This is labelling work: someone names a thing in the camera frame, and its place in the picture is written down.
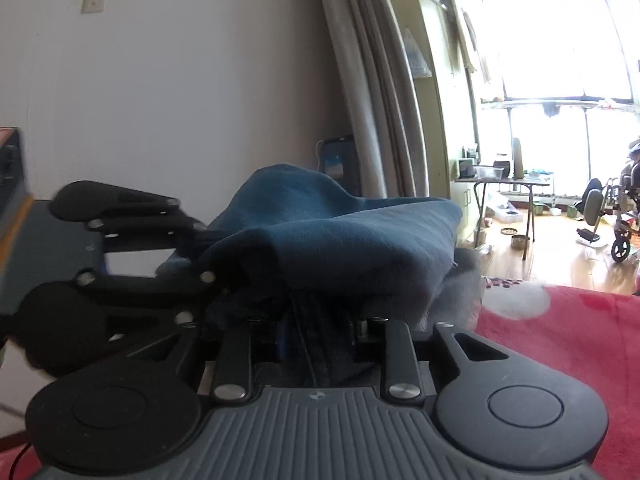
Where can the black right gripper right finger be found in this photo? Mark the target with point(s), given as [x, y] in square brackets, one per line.
[385, 349]

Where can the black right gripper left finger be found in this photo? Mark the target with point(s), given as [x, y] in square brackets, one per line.
[239, 360]

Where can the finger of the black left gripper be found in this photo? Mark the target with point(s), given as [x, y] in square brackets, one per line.
[65, 326]
[128, 220]

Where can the blue denim jeans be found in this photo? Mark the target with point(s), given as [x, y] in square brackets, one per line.
[292, 242]

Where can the stack of folded clothes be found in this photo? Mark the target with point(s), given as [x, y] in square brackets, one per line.
[460, 298]

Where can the folding table with items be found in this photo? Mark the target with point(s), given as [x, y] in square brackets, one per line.
[480, 186]

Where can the pink floral bed blanket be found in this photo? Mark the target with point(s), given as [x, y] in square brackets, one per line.
[546, 387]

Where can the grey window curtain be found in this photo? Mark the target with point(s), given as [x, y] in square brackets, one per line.
[380, 98]

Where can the black camera box orange trim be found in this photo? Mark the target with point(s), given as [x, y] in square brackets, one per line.
[15, 197]

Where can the dark blue box by wall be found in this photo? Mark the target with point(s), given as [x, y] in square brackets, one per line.
[338, 159]

